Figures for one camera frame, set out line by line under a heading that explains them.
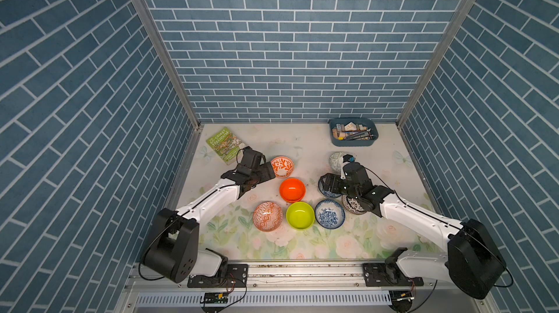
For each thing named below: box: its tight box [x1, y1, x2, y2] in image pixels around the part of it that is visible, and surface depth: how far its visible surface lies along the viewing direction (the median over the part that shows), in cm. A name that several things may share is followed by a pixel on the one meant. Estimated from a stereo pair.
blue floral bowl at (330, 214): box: [314, 198, 346, 231], surface depth 88 cm
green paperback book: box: [205, 126, 247, 166], surface depth 110 cm
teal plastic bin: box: [329, 117, 379, 148], surface depth 117 cm
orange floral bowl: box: [270, 155, 295, 179], surface depth 102 cm
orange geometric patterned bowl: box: [252, 201, 284, 233], surface depth 87 cm
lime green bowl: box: [285, 200, 316, 231], surface depth 87 cm
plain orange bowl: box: [279, 177, 307, 204], surface depth 94 cm
